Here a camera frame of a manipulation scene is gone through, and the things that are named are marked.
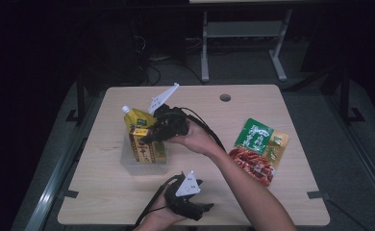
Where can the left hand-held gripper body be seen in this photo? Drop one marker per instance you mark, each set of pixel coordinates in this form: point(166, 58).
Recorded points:
point(185, 192)

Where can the person's left hand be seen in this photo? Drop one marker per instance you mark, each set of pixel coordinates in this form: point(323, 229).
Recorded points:
point(160, 218)

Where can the yellow and red seasoning box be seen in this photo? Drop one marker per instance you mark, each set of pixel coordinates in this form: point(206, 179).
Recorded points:
point(144, 151)

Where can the yellow snack packet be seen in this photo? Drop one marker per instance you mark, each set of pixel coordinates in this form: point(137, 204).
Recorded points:
point(138, 117)

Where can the clear plastic container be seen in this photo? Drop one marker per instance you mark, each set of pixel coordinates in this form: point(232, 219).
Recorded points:
point(145, 168)

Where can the aluminium rail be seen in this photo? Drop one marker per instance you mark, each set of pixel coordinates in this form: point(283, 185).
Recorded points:
point(52, 189)
point(365, 154)

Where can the black metal stand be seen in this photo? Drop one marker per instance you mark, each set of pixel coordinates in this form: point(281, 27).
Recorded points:
point(347, 96)
point(80, 99)

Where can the green packet with red meat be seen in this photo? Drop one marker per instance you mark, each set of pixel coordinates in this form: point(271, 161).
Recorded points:
point(256, 141)

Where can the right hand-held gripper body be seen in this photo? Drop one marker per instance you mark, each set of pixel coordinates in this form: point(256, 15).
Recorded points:
point(172, 123)

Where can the white metal table frame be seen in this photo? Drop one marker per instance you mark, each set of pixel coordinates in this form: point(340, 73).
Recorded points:
point(243, 29)

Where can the person's right hand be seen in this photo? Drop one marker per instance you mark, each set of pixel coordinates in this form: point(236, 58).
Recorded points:
point(196, 139)

